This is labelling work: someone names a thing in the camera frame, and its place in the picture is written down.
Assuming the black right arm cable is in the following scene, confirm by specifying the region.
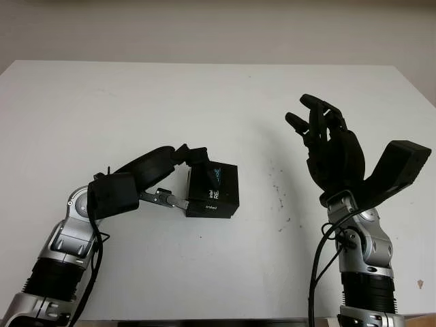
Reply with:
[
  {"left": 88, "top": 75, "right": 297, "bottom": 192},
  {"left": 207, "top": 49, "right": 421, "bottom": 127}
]
[{"left": 307, "top": 207, "right": 357, "bottom": 327}]

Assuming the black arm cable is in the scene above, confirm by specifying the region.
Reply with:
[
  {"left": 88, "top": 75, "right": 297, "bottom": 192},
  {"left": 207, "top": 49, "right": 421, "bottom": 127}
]
[
  {"left": 307, "top": 207, "right": 357, "bottom": 327},
  {"left": 67, "top": 165, "right": 112, "bottom": 327}
]

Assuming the black camera box base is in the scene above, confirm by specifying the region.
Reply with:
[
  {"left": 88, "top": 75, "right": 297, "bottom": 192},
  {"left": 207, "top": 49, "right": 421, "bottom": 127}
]
[{"left": 185, "top": 200, "right": 238, "bottom": 219}]

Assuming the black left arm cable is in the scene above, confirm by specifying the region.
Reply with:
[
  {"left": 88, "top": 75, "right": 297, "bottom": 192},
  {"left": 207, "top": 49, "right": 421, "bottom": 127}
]
[{"left": 67, "top": 165, "right": 112, "bottom": 327}]

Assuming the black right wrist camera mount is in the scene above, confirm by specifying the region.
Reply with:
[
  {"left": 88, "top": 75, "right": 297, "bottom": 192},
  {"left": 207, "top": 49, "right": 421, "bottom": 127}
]
[{"left": 353, "top": 139, "right": 433, "bottom": 209}]

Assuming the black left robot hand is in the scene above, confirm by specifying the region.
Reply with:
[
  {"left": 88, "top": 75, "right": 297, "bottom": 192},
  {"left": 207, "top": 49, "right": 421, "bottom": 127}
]
[{"left": 112, "top": 143, "right": 211, "bottom": 209}]

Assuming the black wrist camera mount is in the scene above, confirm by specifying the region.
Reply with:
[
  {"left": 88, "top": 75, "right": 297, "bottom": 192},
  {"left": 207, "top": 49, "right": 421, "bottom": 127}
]
[
  {"left": 353, "top": 139, "right": 433, "bottom": 209},
  {"left": 87, "top": 172, "right": 141, "bottom": 220}
]

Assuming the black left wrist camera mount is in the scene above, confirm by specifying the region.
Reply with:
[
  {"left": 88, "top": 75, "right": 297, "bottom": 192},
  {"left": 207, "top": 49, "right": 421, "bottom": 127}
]
[{"left": 87, "top": 172, "right": 141, "bottom": 220}]

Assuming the black printed box lid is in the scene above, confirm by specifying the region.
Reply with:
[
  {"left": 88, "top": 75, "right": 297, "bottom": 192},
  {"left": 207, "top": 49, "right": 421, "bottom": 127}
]
[{"left": 186, "top": 162, "right": 239, "bottom": 207}]

